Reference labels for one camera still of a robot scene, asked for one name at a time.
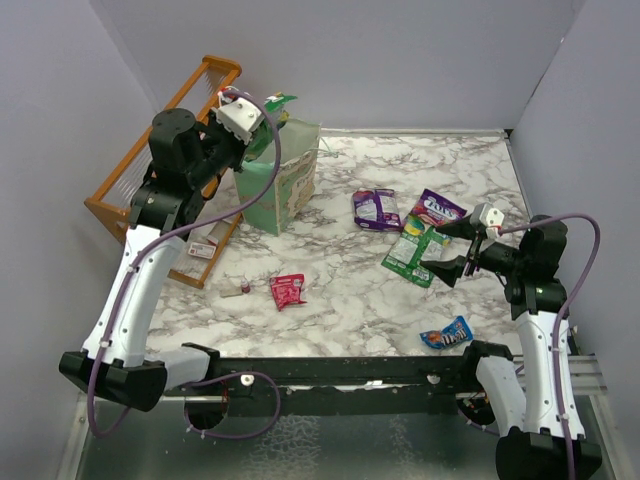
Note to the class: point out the black front mounting rail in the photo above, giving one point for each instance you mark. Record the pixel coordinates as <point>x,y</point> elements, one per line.
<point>330,386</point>

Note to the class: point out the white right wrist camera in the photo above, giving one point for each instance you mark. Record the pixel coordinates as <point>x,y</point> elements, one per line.
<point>487,219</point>

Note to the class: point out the open cardboard box sleeve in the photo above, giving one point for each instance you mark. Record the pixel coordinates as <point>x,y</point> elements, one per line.
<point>218,232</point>

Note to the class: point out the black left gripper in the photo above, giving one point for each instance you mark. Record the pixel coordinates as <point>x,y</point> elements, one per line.
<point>241,147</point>

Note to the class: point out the green candy bag back side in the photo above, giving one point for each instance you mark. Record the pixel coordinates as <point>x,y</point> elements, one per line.
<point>263,136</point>

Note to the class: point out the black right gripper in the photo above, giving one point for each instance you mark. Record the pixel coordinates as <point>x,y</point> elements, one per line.
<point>465,228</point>

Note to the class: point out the green Fox's bag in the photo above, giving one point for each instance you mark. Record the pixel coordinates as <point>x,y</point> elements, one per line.
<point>418,242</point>

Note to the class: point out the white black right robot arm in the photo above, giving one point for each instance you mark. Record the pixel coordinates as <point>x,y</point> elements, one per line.
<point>541,435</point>

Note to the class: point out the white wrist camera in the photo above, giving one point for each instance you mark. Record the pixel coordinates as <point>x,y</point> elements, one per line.
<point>240,117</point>
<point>487,219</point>

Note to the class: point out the red white small card box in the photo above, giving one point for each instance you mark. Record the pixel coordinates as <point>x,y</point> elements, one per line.
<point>202,250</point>

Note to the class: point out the wooden rack with clear slats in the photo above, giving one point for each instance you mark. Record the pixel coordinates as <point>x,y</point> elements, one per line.
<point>110,203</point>

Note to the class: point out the pink red snack packet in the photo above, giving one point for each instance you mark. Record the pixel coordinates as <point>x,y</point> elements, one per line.
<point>287,290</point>

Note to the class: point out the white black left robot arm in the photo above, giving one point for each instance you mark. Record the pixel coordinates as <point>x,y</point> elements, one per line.
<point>186,155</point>

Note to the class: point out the purple Fox's candy bag left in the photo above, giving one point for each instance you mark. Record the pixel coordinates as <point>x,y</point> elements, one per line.
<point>376,209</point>

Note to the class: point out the purple Fox's candy bag right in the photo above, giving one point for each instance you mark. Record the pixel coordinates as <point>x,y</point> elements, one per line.
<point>434,209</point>

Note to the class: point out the blue M&M's packet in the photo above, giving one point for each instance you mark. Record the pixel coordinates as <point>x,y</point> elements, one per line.
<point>452,335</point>

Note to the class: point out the green paper gift bag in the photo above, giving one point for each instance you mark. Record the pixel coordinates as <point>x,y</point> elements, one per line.
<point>293,186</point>

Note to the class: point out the purple fox's candy bag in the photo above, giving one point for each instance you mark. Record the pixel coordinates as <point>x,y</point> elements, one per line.
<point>434,209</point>
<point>376,209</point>

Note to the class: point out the small beige eraser block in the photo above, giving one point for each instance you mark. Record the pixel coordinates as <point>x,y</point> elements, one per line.
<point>231,292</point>

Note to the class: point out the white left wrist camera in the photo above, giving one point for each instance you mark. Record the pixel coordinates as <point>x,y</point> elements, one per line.
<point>240,117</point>

